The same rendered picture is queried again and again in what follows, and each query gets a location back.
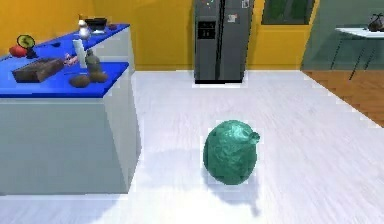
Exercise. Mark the pink small object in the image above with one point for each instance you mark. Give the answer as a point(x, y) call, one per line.
point(70, 60)

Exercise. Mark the silver kettle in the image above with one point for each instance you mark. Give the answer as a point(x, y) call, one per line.
point(84, 30)

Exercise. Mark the grey-brown bottle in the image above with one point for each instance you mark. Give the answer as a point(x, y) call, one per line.
point(92, 61)

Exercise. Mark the dark red small object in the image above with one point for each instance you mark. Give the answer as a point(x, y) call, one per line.
point(112, 26)

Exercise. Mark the brown potato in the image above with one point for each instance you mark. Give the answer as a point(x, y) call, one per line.
point(98, 77)
point(79, 81)

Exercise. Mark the green tied garbage bag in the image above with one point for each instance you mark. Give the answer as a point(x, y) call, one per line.
point(230, 153)

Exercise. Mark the blue-topped white kitchen counter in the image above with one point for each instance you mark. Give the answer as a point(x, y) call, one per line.
point(63, 133)

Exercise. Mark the white table with black legs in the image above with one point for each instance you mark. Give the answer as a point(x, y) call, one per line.
point(358, 43)

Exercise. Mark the white paper towel roll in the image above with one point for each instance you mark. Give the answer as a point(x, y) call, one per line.
point(80, 51)

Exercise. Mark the brown bread loaf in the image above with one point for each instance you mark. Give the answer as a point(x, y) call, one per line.
point(36, 70)

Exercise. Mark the red tomato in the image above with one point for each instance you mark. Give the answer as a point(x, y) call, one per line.
point(18, 51)

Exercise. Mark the dark house plant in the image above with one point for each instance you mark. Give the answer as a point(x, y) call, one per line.
point(376, 23)

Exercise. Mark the grey double-door fridge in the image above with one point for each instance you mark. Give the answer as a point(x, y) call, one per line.
point(221, 40)

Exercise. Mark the black pan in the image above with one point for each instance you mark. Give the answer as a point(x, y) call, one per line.
point(96, 23)

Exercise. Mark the dark window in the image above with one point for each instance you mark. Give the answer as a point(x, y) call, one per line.
point(287, 11)

